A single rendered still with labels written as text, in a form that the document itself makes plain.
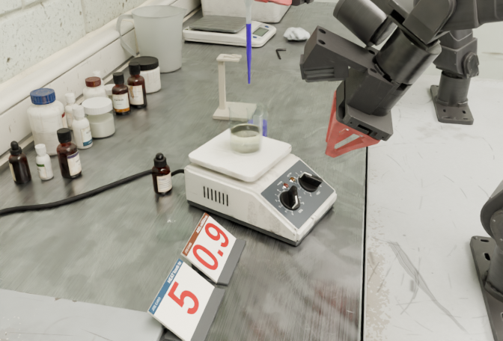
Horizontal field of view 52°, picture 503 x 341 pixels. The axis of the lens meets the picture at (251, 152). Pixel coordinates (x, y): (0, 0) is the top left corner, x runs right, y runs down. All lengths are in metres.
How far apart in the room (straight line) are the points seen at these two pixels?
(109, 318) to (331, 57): 0.39
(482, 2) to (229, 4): 1.36
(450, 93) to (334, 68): 0.60
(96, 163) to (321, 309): 0.50
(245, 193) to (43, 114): 0.42
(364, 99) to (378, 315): 0.26
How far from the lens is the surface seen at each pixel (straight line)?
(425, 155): 1.00
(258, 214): 0.73
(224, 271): 0.69
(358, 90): 0.63
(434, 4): 0.57
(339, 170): 0.92
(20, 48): 1.12
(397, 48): 0.62
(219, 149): 0.79
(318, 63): 0.62
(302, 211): 0.74
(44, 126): 0.99
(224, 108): 1.12
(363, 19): 0.63
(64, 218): 0.83
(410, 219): 0.82
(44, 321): 0.66
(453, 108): 1.20
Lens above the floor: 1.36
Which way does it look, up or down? 29 degrees down
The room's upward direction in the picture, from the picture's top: straight up
